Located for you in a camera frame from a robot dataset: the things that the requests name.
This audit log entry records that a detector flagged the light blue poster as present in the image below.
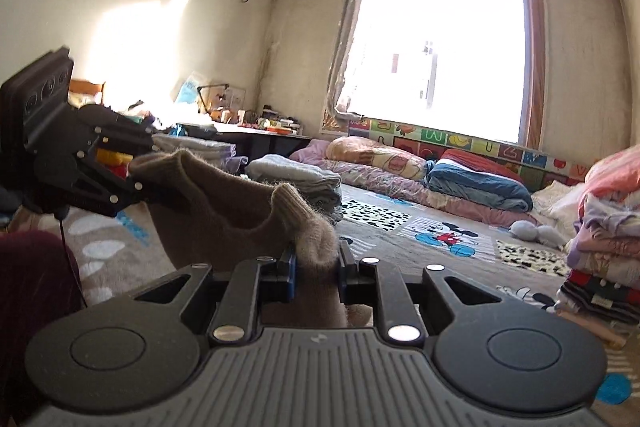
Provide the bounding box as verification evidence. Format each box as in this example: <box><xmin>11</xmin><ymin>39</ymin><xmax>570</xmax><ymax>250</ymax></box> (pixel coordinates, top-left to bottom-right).
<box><xmin>174</xmin><ymin>74</ymin><xmax>202</xmax><ymax>106</ymax></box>

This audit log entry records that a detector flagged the black desk lamp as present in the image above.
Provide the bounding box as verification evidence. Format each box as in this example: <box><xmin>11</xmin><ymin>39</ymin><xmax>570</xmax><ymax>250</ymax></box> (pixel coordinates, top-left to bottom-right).
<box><xmin>196</xmin><ymin>82</ymin><xmax>232</xmax><ymax>116</ymax></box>

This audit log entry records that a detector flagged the sheer patterned curtain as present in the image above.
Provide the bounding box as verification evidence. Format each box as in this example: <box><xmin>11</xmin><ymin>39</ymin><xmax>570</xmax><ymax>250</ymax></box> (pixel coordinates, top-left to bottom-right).
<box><xmin>324</xmin><ymin>0</ymin><xmax>384</xmax><ymax>118</ymax></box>

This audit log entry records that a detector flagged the dark grey folded garment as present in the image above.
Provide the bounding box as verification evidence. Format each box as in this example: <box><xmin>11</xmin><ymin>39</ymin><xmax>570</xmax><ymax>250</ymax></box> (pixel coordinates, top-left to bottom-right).
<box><xmin>289</xmin><ymin>183</ymin><xmax>344</xmax><ymax>224</ymax></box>

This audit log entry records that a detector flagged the cluttered dark desk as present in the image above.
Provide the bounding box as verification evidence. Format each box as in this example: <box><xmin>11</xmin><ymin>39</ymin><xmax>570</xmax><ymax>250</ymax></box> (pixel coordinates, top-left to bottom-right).
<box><xmin>175</xmin><ymin>106</ymin><xmax>314</xmax><ymax>174</ymax></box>

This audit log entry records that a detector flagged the thin black cable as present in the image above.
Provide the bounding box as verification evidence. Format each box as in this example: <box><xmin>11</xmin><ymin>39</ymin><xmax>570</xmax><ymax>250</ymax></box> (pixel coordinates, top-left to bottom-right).
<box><xmin>56</xmin><ymin>206</ymin><xmax>90</xmax><ymax>309</ymax></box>

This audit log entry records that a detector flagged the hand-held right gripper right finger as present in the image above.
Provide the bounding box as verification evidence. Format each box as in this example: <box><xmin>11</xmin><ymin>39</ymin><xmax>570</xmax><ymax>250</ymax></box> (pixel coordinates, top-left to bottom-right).
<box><xmin>338</xmin><ymin>240</ymin><xmax>502</xmax><ymax>344</ymax></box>

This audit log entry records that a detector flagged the coral pink rolled quilt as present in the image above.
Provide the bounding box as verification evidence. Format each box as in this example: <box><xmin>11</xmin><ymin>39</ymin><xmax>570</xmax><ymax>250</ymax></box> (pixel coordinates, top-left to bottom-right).
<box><xmin>580</xmin><ymin>148</ymin><xmax>640</xmax><ymax>208</ymax></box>

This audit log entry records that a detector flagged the brown knit sweater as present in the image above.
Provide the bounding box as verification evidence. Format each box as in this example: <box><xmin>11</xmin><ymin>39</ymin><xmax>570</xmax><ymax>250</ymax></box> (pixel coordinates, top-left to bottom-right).
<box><xmin>127</xmin><ymin>148</ymin><xmax>374</xmax><ymax>330</ymax></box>

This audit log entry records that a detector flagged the cartoon mouse printed bed sheet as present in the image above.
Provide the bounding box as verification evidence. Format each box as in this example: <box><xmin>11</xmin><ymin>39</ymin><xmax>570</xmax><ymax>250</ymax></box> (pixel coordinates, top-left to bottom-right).
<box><xmin>65</xmin><ymin>179</ymin><xmax>640</xmax><ymax>408</ymax></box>

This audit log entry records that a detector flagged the blue folded blanket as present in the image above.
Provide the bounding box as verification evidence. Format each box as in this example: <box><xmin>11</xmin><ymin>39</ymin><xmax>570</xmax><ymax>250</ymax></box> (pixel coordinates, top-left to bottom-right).
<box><xmin>424</xmin><ymin>158</ymin><xmax>534</xmax><ymax>214</ymax></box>

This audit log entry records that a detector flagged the orange floral pillow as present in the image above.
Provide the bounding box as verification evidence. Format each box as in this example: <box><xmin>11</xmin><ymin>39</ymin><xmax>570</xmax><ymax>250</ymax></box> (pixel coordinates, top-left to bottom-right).
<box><xmin>326</xmin><ymin>135</ymin><xmax>429</xmax><ymax>181</ymax></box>

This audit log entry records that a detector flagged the white quilt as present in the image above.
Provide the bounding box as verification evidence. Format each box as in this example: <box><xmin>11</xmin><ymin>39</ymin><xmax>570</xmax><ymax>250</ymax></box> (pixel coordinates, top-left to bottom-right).
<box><xmin>531</xmin><ymin>181</ymin><xmax>590</xmax><ymax>229</ymax></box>

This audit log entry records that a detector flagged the pink purple quilt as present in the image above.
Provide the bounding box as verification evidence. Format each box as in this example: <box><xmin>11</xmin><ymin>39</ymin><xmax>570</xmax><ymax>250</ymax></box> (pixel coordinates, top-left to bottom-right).
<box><xmin>289</xmin><ymin>138</ymin><xmax>538</xmax><ymax>226</ymax></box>

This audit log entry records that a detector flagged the window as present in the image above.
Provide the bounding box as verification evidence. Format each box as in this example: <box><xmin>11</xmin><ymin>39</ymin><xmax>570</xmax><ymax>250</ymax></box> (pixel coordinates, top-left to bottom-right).
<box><xmin>347</xmin><ymin>0</ymin><xmax>531</xmax><ymax>145</ymax></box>

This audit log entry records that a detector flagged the yellow red toy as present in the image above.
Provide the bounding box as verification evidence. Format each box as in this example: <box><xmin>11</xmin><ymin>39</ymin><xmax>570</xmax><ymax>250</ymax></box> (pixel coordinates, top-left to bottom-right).
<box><xmin>95</xmin><ymin>147</ymin><xmax>137</xmax><ymax>181</ymax></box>

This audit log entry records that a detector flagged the light grey folded garment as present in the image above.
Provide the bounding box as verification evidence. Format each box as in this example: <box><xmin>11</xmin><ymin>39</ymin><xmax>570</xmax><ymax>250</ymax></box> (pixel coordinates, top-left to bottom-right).
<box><xmin>246</xmin><ymin>154</ymin><xmax>343</xmax><ymax>188</ymax></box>

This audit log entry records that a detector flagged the person's maroon clothed leg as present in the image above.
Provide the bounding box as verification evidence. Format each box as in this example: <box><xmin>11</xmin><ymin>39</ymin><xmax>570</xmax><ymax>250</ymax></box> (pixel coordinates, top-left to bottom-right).
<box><xmin>0</xmin><ymin>229</ymin><xmax>86</xmax><ymax>427</ymax></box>

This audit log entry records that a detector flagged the colourful alphabet foam mat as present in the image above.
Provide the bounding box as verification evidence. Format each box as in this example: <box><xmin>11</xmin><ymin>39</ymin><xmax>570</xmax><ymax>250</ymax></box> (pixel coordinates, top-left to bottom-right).
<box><xmin>320</xmin><ymin>108</ymin><xmax>592</xmax><ymax>188</ymax></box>

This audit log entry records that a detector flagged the stack of folded clothes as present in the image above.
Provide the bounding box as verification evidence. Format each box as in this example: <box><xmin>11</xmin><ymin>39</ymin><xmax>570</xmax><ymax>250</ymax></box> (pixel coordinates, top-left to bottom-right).
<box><xmin>556</xmin><ymin>191</ymin><xmax>640</xmax><ymax>349</ymax></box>

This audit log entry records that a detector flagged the brown curtain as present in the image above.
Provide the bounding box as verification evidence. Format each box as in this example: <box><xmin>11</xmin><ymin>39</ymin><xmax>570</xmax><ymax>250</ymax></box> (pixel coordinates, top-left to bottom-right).
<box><xmin>521</xmin><ymin>0</ymin><xmax>547</xmax><ymax>148</ymax></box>

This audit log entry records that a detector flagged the red folded blanket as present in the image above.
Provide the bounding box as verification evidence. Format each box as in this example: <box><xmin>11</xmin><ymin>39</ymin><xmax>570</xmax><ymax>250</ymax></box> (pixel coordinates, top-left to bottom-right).
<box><xmin>439</xmin><ymin>148</ymin><xmax>524</xmax><ymax>184</ymax></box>

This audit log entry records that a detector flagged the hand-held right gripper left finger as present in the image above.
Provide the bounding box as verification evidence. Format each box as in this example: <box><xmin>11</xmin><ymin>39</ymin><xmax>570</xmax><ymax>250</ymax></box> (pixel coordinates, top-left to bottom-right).
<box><xmin>133</xmin><ymin>246</ymin><xmax>299</xmax><ymax>344</ymax></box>

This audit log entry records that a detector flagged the grey plush toy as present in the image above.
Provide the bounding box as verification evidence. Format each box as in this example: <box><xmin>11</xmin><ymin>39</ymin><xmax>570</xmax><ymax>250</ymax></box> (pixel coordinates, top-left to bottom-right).
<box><xmin>509</xmin><ymin>218</ymin><xmax>564</xmax><ymax>251</ymax></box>

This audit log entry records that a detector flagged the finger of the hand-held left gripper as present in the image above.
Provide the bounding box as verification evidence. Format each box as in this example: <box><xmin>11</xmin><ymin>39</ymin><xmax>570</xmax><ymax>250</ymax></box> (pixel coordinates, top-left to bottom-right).
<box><xmin>69</xmin><ymin>158</ymin><xmax>194</xmax><ymax>218</ymax></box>
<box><xmin>80</xmin><ymin>103</ymin><xmax>160</xmax><ymax>154</ymax></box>

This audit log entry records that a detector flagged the pale floral folded quilt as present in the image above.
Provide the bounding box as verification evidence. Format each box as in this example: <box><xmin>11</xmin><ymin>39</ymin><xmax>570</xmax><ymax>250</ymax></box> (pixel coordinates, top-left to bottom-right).
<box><xmin>151</xmin><ymin>133</ymin><xmax>237</xmax><ymax>164</ymax></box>

